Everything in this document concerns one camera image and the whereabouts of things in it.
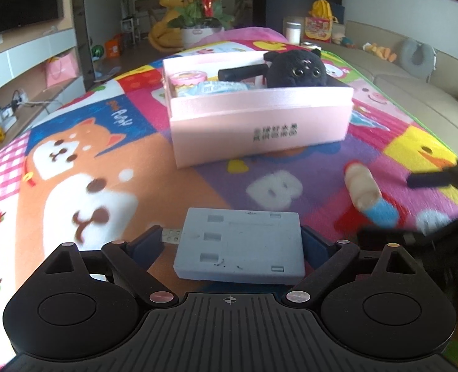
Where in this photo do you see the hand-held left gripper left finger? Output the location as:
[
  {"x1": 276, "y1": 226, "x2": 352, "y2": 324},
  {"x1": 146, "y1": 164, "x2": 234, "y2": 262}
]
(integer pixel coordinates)
[{"x1": 41, "y1": 225, "x2": 177, "y2": 307}]

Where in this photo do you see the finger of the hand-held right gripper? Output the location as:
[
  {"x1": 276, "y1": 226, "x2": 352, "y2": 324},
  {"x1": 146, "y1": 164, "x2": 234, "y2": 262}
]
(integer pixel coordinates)
[
  {"x1": 358, "y1": 225, "x2": 443, "y2": 249},
  {"x1": 404, "y1": 170, "x2": 458, "y2": 189}
]

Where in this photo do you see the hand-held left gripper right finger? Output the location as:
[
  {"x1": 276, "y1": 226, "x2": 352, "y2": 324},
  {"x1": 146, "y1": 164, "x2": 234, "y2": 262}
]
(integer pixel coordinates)
[{"x1": 285, "y1": 225, "x2": 427, "y2": 305}]

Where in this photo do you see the beige and blue toy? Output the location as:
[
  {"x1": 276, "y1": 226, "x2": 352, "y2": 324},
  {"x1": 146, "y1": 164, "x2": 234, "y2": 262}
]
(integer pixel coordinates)
[{"x1": 344, "y1": 161, "x2": 400, "y2": 228}]

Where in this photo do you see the grey plastic box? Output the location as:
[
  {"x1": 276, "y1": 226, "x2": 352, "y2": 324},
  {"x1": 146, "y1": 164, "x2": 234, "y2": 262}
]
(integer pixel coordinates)
[{"x1": 163, "y1": 207, "x2": 307, "y2": 286}]

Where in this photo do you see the pink cardboard box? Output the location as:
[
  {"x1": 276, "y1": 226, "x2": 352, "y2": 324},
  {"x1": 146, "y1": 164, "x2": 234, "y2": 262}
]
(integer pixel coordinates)
[{"x1": 162, "y1": 50, "x2": 354, "y2": 170}]

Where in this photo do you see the wet wipes pack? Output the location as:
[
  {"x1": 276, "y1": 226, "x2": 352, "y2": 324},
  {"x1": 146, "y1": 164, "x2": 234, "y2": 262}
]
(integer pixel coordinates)
[{"x1": 178, "y1": 81, "x2": 250, "y2": 96}]

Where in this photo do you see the beige sofa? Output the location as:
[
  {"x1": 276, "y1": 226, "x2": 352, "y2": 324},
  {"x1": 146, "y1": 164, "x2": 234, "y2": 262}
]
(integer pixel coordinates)
[{"x1": 321, "y1": 19, "x2": 458, "y2": 152}]

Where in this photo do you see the colourful cartoon play mat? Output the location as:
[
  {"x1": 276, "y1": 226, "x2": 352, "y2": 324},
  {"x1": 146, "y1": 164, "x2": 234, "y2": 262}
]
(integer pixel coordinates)
[{"x1": 0, "y1": 26, "x2": 458, "y2": 372}]

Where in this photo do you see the grey neck pillow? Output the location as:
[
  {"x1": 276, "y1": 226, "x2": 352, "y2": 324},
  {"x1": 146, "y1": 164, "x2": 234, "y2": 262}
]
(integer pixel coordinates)
[{"x1": 399, "y1": 38, "x2": 437, "y2": 79}]

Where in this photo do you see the pink plastic cup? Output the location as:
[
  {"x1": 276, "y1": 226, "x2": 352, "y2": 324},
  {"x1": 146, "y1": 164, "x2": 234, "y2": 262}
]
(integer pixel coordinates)
[{"x1": 169, "y1": 70, "x2": 209, "y2": 96}]

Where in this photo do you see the small plush toy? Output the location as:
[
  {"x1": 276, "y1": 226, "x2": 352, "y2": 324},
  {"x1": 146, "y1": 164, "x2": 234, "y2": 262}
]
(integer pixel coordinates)
[{"x1": 331, "y1": 33, "x2": 356, "y2": 48}]

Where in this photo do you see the black cat plush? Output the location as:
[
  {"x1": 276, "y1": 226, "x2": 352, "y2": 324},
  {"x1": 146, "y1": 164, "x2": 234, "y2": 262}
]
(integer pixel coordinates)
[{"x1": 263, "y1": 48, "x2": 329, "y2": 88}]

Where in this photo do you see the red cartoon print bag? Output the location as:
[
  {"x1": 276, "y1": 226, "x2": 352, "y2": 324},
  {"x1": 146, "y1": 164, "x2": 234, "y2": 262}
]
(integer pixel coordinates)
[{"x1": 304, "y1": 16, "x2": 334, "y2": 44}]

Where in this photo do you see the pink gift bag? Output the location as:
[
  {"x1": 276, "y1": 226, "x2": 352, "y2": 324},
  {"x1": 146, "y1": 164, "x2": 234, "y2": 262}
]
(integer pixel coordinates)
[{"x1": 45, "y1": 52, "x2": 79, "y2": 88}]

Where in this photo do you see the orange paper bag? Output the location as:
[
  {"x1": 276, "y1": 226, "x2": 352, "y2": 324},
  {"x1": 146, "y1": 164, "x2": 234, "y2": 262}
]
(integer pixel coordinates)
[{"x1": 104, "y1": 34, "x2": 123, "y2": 59}]

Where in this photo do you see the yellow backpack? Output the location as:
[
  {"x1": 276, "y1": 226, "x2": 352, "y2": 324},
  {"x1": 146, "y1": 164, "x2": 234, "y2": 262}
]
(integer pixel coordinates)
[{"x1": 310, "y1": 0, "x2": 340, "y2": 20}]

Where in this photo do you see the white cylinder appliance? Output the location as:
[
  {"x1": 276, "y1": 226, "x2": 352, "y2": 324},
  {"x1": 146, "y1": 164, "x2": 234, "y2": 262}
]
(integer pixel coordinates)
[{"x1": 284, "y1": 17, "x2": 303, "y2": 46}]

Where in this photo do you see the large yellow plush toy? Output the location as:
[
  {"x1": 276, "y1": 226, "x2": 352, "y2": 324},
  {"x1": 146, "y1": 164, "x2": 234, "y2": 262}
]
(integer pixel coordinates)
[{"x1": 149, "y1": 7, "x2": 188, "y2": 52}]

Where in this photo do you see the white small rack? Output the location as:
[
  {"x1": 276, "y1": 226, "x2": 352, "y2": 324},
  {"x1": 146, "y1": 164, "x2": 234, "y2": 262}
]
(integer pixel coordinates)
[{"x1": 120, "y1": 17, "x2": 137, "y2": 46}]

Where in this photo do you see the potted pink orchid plant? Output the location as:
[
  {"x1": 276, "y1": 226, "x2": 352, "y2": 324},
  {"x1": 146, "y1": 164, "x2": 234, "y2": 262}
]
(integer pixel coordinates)
[{"x1": 161, "y1": 0, "x2": 238, "y2": 48}]

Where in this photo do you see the black cylindrical handle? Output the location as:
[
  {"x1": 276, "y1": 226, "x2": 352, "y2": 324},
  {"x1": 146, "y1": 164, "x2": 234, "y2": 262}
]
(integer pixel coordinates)
[{"x1": 217, "y1": 65, "x2": 268, "y2": 82}]

